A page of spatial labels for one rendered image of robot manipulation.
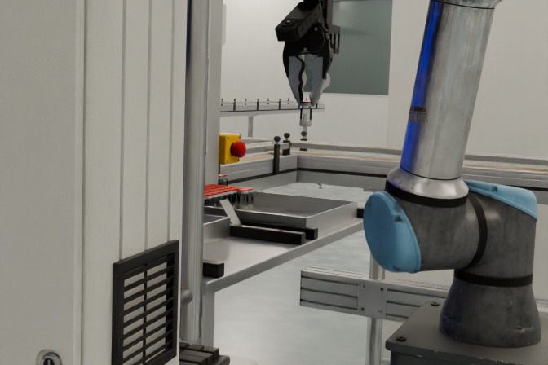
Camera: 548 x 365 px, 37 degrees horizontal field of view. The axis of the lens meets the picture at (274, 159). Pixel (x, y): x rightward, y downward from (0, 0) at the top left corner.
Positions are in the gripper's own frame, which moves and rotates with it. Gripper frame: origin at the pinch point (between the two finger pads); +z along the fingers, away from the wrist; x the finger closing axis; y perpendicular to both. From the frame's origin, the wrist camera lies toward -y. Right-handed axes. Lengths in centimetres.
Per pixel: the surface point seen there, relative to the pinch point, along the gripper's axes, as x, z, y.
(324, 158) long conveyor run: 37, 21, 100
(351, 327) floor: 71, 113, 221
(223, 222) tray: 9.2, 22.2, -13.4
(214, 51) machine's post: 35.1, -9.5, 26.0
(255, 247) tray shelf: 1.0, 25.1, -16.3
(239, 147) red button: 32.0, 13.1, 33.6
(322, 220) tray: -2.3, 23.1, 4.7
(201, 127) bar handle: -17, 2, -64
